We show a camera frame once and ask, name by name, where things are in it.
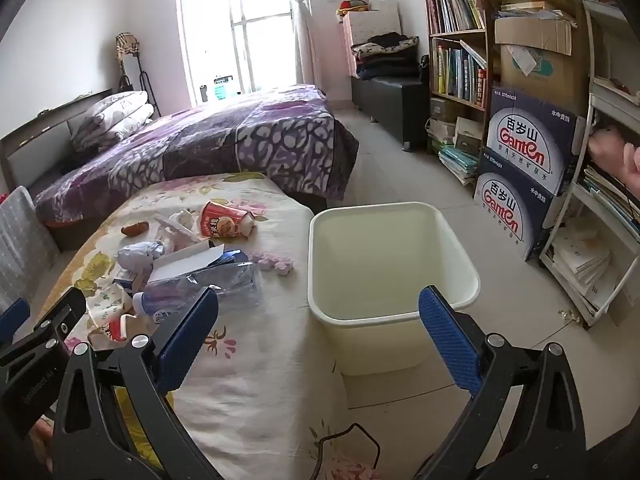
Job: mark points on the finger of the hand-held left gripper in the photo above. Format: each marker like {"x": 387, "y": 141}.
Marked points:
{"x": 12, "y": 317}
{"x": 55, "y": 322}

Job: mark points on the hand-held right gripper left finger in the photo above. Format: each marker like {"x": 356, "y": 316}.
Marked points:
{"x": 187, "y": 340}

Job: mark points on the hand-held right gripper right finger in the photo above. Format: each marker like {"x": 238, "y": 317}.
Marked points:
{"x": 450, "y": 345}

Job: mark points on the red white wrapper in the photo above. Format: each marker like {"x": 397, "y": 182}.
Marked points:
{"x": 112, "y": 330}

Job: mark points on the clear plastic bottle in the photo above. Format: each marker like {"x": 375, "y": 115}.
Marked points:
{"x": 220, "y": 285}

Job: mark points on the white cardboard box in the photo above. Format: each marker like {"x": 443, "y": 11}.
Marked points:
{"x": 185, "y": 262}

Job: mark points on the small blue white carton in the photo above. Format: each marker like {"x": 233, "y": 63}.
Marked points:
{"x": 127, "y": 280}

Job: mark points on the blue white wrapper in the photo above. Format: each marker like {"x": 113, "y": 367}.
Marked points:
{"x": 140, "y": 255}

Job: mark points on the white plastic waste bin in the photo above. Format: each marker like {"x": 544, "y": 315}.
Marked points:
{"x": 380, "y": 260}

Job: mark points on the pink wrapper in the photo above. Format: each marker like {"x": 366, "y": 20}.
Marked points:
{"x": 272, "y": 262}

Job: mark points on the white tissue wad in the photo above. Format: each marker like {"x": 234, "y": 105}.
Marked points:
{"x": 181, "y": 217}

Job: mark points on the orange peel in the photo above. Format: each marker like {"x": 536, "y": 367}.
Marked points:
{"x": 135, "y": 229}

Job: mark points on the red noodle cup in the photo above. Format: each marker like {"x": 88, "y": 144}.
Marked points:
{"x": 220, "y": 220}

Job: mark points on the floral cloth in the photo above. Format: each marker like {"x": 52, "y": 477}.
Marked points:
{"x": 260, "y": 360}

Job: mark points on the grey checked cushion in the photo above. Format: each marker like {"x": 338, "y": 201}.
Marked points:
{"x": 20, "y": 240}

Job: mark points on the crumpled gold wrapper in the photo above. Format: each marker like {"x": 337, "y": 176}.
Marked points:
{"x": 570, "y": 315}

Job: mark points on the blue water carton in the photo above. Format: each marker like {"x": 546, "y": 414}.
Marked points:
{"x": 510, "y": 210}
{"x": 530, "y": 140}

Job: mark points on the stack of white booklets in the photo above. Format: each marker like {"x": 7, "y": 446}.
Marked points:
{"x": 582, "y": 260}

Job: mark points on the stack of teal booklets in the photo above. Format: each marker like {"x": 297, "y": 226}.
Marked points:
{"x": 457, "y": 162}

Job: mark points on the dark bed headboard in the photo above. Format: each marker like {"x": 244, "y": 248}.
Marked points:
{"x": 30, "y": 135}

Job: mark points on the purple patterned bedspread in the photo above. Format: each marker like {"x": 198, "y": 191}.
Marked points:
{"x": 225, "y": 135}

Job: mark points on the folded floral quilt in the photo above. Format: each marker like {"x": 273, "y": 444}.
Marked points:
{"x": 110, "y": 120}

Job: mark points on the pile of books and boxes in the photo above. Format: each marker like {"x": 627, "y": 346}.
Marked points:
{"x": 452, "y": 127}

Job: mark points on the black bench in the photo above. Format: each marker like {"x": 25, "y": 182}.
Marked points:
{"x": 390, "y": 105}

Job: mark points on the pink soft object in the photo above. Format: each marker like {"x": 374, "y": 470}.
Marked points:
{"x": 612, "y": 155}

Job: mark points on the black metal stand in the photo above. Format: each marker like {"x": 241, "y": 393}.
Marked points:
{"x": 147, "y": 90}

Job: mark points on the green plastic basket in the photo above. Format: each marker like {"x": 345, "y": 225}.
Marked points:
{"x": 226, "y": 91}

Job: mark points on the row of books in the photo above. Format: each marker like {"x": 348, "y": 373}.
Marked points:
{"x": 457, "y": 75}
{"x": 455, "y": 7}

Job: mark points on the black bag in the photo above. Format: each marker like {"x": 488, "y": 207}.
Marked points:
{"x": 424, "y": 69}

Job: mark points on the plaid bag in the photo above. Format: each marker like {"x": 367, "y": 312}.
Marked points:
{"x": 128, "y": 45}

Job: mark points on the stack of folded clothes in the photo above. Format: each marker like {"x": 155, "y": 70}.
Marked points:
{"x": 385, "y": 57}

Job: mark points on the brown cardboard box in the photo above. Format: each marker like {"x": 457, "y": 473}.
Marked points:
{"x": 545, "y": 65}

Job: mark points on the window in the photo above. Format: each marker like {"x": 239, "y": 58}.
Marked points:
{"x": 225, "y": 25}

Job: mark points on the white quilted cushion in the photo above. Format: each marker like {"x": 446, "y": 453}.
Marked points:
{"x": 375, "y": 20}

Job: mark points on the wooden bookshelf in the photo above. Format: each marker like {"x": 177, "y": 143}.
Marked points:
{"x": 487, "y": 10}

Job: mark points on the white shelf unit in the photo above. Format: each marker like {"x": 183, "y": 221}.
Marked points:
{"x": 595, "y": 35}

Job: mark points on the white curtain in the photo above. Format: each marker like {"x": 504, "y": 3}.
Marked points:
{"x": 302, "y": 10}

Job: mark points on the colourful stuffed toy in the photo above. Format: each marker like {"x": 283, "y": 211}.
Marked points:
{"x": 352, "y": 6}

